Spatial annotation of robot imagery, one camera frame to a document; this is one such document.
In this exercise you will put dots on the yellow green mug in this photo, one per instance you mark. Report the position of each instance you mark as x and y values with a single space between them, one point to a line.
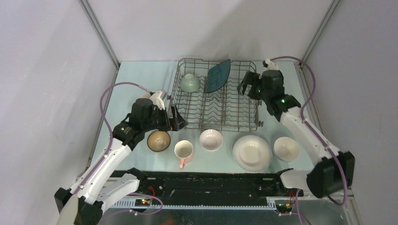
147 95

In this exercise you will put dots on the controller board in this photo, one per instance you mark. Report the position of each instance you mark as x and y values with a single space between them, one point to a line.
143 202
284 208

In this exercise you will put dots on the left controller board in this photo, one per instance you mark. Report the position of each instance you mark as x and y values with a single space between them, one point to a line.
143 202

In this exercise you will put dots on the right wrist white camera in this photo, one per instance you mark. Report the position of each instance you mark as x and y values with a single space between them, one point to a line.
270 65

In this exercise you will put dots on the teal square plate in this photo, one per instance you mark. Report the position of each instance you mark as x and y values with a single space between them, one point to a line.
218 76

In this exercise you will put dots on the pale green ceramic bowl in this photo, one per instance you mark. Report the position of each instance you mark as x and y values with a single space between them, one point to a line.
190 83

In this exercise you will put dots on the white ceramic bowl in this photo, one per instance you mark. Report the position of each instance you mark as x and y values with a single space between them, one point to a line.
286 149

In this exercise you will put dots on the white scalloped plate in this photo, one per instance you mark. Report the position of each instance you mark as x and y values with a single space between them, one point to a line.
252 154

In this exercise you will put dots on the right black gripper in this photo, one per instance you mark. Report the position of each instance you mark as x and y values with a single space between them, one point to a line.
253 78

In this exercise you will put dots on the grey wire dish rack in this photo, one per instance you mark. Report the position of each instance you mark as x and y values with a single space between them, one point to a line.
224 109

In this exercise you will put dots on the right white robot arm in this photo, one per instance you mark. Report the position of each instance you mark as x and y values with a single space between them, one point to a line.
333 169

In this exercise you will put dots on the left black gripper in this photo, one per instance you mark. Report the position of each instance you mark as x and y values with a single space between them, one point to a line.
174 123

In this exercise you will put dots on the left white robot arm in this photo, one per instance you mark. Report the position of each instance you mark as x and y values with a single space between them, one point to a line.
85 202

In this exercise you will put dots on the brown rimmed tan bowl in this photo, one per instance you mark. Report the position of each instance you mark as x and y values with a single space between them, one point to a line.
158 141

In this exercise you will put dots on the pink white bowl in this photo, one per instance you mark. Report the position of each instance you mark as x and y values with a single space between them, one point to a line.
211 140

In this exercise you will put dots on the wrist white camera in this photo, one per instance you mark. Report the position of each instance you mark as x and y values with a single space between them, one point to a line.
158 97
270 65

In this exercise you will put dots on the right controller board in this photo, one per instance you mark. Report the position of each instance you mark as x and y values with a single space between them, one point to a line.
284 208

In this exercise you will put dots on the pink mug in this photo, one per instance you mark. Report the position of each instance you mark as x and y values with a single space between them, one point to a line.
184 151

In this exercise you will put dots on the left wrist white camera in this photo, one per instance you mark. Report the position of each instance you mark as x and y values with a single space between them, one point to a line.
158 97

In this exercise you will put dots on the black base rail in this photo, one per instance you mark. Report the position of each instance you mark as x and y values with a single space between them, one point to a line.
211 189

